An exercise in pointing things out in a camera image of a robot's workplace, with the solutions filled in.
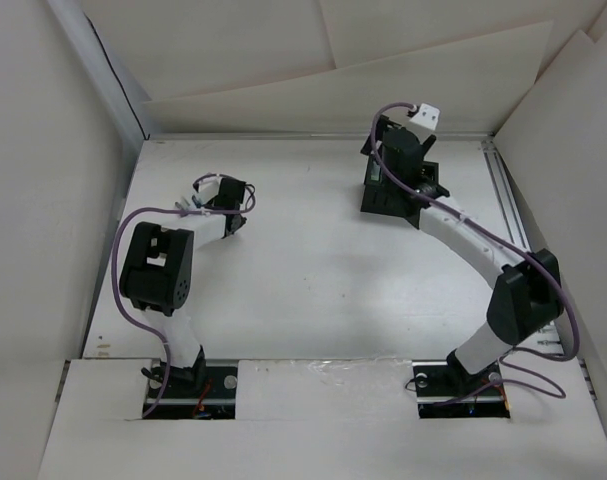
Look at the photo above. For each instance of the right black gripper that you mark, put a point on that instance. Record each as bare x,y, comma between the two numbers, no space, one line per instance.
384,124

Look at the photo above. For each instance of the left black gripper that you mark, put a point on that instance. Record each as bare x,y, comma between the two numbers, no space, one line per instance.
211,203

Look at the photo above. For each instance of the black slotted organizer container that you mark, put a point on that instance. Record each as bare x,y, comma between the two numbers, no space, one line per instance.
383,197

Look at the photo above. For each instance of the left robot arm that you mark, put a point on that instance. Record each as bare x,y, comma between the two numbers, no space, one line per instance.
156,273

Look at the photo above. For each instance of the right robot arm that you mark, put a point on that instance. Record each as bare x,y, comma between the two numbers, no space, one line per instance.
399,182

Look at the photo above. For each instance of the light blue gel pen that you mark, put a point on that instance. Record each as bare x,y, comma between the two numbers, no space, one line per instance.
197,201

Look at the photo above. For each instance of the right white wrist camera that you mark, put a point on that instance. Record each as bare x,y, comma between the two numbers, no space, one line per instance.
424,116

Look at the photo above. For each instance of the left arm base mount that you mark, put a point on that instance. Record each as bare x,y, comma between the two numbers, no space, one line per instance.
207,394

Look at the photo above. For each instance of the aluminium rail right side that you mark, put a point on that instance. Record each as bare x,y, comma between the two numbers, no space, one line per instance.
557,338

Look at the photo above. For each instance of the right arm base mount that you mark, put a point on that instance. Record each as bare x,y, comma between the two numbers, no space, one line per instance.
441,393

